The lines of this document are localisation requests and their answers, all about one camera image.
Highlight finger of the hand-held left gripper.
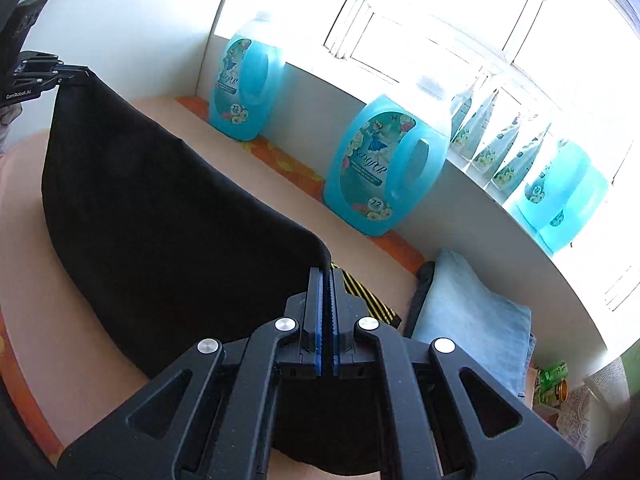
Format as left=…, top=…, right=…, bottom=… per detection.
left=12, top=72, right=92, bottom=92
left=20, top=51, right=94, bottom=75

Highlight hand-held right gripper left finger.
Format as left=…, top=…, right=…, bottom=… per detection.
left=56, top=266, right=327, bottom=480

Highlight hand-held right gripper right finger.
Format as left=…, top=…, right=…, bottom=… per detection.
left=330, top=267, right=586, bottom=480

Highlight black pants yellow striped waistband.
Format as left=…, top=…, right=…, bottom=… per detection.
left=40, top=72, right=403, bottom=477

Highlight folded dark grey pants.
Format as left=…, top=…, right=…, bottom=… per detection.
left=402, top=260, right=436, bottom=341

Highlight pink mat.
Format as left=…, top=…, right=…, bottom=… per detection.
left=0, top=95, right=426, bottom=480

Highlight folded light blue jeans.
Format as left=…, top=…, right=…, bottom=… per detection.
left=410, top=249, right=537, bottom=401

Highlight blue laundry detergent bottle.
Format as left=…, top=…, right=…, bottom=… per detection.
left=502, top=139, right=593, bottom=231
left=322, top=74, right=453, bottom=237
left=537, top=162, right=611, bottom=257
left=207, top=10, right=287, bottom=142

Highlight green box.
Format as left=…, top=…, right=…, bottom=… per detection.
left=532, top=360, right=571, bottom=406

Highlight white lace tablecloth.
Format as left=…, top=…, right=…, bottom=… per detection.
left=555, top=357, right=632, bottom=442

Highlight white window frame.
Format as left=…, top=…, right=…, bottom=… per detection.
left=315, top=0, right=640, bottom=311

